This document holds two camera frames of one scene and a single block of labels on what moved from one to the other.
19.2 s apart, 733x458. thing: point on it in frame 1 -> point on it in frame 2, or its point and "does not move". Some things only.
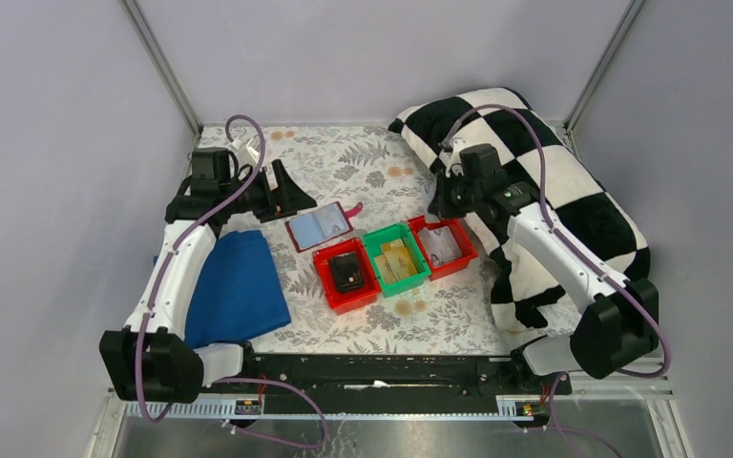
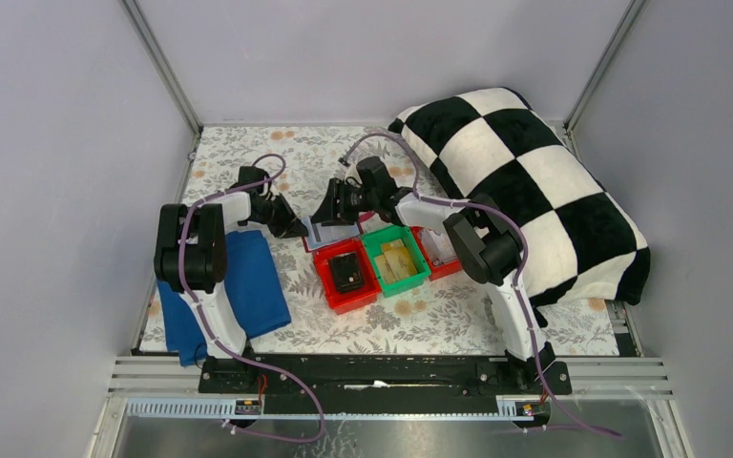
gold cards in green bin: [395, 261] does not move
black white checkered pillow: [530, 298] does not move
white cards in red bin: [439, 244] does not move
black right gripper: [440, 205] -> [332, 212]
